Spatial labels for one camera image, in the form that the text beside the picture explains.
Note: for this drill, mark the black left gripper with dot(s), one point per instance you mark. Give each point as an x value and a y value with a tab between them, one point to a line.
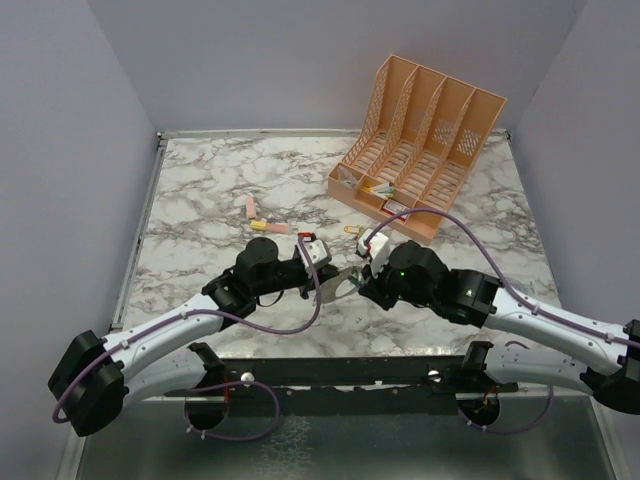
307	283

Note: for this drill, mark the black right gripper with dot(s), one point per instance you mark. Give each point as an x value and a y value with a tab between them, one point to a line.
373	287

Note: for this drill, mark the blue key tag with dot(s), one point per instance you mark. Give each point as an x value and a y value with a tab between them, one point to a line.
356	280

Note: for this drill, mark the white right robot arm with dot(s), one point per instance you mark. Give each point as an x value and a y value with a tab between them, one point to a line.
590	356

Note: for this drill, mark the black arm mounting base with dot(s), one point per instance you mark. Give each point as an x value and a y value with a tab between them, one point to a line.
340	386

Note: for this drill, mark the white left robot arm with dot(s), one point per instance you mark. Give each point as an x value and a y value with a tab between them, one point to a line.
96	376

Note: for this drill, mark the yellow key tag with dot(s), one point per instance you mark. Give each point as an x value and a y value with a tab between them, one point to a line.
353	230

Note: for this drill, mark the red white small box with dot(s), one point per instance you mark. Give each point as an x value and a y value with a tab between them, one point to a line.
392	207

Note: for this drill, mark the yellow capped pink tube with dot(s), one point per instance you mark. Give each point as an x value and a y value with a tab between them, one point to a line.
263	226

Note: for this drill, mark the coloured markers in organizer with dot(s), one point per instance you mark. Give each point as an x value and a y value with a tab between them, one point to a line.
385	190

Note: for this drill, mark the clear plastic bag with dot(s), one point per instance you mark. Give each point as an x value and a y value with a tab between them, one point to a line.
346	177

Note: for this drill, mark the pink eraser stick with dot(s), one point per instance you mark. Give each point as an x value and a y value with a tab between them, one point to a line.
250	208

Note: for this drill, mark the white paper label card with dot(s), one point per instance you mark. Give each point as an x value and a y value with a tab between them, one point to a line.
525	287

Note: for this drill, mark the peach plastic file organizer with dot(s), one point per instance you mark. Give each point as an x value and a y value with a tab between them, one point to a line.
423	131

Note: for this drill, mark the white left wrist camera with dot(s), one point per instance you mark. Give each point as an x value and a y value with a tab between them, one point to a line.
314	252

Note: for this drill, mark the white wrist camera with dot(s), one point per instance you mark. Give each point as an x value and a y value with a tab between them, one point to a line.
314	252
375	248

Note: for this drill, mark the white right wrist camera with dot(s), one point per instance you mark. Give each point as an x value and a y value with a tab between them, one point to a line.
375	248

